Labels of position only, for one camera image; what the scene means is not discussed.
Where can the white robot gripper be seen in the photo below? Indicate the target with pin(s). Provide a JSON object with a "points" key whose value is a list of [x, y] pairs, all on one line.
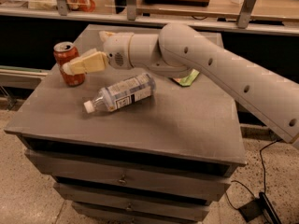
{"points": [[117, 50]]}

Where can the red coke can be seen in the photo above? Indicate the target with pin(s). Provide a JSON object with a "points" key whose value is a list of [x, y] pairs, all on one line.
{"points": [[64, 52]]}

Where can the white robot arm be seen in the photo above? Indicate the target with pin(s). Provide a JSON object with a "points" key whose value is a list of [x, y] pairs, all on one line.
{"points": [[178, 49]]}

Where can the orange object on counter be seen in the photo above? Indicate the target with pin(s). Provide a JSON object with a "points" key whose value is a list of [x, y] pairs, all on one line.
{"points": [[81, 5]]}

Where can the clear plastic water bottle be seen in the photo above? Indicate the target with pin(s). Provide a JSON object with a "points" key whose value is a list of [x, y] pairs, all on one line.
{"points": [[123, 93]]}

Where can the green snack bag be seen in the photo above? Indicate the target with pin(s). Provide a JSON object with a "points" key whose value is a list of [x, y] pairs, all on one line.
{"points": [[188, 80]]}

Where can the grey drawer cabinet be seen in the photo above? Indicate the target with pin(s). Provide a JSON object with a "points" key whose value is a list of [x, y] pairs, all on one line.
{"points": [[178, 131]]}

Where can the bottom grey drawer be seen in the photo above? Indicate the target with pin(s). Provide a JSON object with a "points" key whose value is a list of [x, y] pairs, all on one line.
{"points": [[115, 214]]}

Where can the grey drawer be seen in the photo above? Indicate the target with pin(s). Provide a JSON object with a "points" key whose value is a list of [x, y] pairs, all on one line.
{"points": [[115, 214], [205, 187], [129, 202]]}

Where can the middle grey drawer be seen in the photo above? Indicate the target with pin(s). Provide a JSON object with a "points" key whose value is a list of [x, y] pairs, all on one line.
{"points": [[129, 202]]}

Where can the top grey drawer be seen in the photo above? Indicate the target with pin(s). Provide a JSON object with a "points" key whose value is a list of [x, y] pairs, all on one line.
{"points": [[205, 187]]}

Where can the long wooden counter shelf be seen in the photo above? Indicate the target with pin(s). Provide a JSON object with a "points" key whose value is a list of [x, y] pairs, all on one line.
{"points": [[269, 17]]}

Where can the black floor power box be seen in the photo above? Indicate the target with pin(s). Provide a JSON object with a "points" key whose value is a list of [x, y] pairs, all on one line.
{"points": [[257, 207]]}

